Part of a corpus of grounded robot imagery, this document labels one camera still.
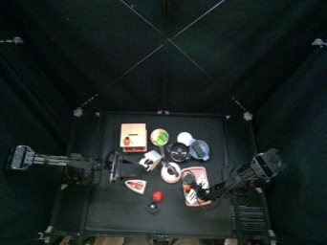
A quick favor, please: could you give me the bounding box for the pink cutting board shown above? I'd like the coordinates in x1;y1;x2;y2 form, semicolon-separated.
180;166;213;208

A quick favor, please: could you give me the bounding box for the white knife block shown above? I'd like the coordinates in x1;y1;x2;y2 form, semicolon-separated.
137;149;164;172

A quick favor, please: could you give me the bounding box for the round white plate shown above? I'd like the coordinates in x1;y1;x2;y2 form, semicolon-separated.
160;162;184;185

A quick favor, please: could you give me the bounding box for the wooden box with red sides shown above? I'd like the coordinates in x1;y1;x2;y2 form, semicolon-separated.
119;122;148;153

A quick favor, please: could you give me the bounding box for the red toy tomato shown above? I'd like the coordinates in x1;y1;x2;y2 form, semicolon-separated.
151;190;164;204

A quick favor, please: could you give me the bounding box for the grey pan with green vegetables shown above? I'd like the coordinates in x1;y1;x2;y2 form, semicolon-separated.
149;127;171;159

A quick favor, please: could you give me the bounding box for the black toy pot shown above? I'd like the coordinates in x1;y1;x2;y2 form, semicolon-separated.
167;142;192;163

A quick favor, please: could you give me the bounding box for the blue-grey toy pot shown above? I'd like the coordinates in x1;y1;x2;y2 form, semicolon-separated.
188;139;212;162

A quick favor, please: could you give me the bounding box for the white text label sticker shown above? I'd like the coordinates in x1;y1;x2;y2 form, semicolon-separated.
236;204;268;232

